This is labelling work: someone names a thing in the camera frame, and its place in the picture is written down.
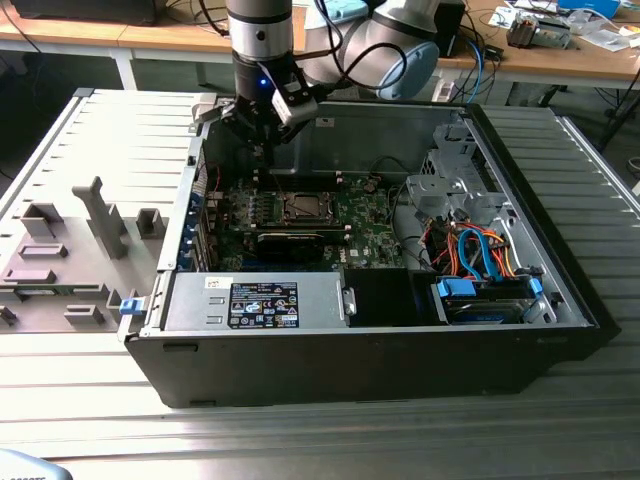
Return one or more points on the grey rounded device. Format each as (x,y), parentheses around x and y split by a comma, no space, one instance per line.
(25,465)

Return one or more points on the CPU socket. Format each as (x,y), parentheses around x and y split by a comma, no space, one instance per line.
(283,218)

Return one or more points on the green RAM stick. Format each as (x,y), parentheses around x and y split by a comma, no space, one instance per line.
(35,291)

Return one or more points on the metal drive cage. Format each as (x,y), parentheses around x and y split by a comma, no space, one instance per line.
(435,190)

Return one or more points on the black upright box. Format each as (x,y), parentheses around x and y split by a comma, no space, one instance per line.
(454,30)

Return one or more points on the green motherboard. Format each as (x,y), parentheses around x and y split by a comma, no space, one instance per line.
(370,240)

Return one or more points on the silver metal drive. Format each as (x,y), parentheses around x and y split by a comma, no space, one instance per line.
(552,35)

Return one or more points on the black graphics card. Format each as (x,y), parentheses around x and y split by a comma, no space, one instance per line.
(287,245)

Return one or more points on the blue case latch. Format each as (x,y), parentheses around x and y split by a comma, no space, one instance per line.
(131,307)

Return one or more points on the hard disk in blue carrier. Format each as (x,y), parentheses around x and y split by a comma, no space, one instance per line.
(456,290)

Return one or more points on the white case label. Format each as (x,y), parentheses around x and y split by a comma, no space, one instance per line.
(326,120)

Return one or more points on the coin battery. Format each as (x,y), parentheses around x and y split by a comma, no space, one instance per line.
(369,186)

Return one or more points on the clear plastic bag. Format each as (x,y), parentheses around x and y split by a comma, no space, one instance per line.
(610,39)

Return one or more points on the blue box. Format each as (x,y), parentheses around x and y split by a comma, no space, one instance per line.
(590,6)

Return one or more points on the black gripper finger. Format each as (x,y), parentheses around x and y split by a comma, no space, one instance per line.
(292,131)
(240,120)

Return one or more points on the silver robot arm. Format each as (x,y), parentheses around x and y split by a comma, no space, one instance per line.
(350,45)

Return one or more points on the black flat device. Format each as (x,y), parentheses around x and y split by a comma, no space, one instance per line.
(85,12)

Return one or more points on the copper heatsink cooler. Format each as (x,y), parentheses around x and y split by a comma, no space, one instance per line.
(522,30)

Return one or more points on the black PC case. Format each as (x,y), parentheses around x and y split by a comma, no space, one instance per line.
(350,365)

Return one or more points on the wooden desk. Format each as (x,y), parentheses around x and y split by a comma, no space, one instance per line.
(125,37)
(550,62)

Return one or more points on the white camera black bracket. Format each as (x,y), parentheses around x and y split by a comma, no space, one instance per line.
(295,107)

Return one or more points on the grey parts rack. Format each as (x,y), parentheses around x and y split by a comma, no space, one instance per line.
(65,235)

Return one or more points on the white power adapter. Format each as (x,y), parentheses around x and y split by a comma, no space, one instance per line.
(444,90)

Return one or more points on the silver CPU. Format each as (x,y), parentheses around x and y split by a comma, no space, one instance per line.
(306,205)

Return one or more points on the grey power supply unit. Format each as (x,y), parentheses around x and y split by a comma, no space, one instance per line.
(195,302)

